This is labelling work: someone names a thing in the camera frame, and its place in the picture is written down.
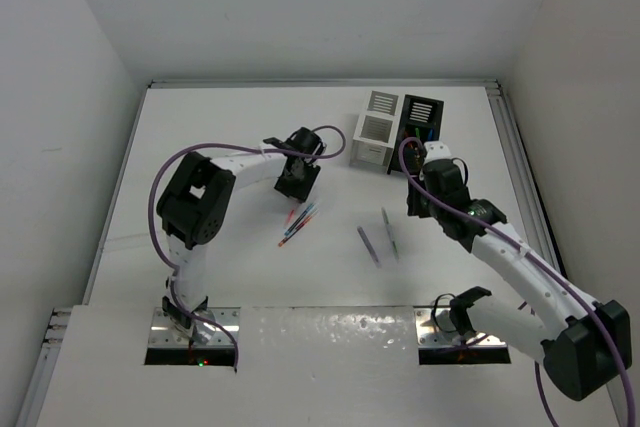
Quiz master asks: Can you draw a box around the white green pen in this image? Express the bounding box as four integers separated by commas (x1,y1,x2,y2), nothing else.
381,207,400,262

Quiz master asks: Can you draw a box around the dark blue red pen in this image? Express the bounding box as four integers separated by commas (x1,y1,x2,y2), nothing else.
282,209,319,243

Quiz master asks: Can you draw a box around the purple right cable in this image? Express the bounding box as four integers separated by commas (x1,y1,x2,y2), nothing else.
397,136,636,427

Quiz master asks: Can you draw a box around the red clear pen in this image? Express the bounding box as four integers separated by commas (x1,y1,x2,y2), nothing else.
284,207,297,229

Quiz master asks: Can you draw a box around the blue clear pen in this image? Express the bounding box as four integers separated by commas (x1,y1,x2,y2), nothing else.
284,202,317,237

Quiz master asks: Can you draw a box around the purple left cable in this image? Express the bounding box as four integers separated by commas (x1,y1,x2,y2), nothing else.
148,125,347,373

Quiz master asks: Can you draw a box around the white slotted container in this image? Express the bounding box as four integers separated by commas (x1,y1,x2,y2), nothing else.
350,90,401,173

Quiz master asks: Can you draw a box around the orange red pen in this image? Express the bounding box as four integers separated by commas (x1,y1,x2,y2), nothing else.
277,214,317,248

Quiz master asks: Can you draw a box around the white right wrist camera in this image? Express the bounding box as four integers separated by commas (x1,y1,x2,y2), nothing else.
423,141,453,164

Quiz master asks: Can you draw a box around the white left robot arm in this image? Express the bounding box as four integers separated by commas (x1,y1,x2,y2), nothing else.
148,127,326,340

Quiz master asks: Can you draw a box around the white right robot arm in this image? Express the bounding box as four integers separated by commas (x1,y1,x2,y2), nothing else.
407,153,632,401

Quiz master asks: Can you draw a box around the purple cable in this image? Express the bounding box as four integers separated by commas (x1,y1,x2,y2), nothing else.
397,136,636,427
148,125,347,373

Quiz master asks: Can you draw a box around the black slotted container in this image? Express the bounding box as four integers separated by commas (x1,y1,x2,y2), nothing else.
387,95,444,174

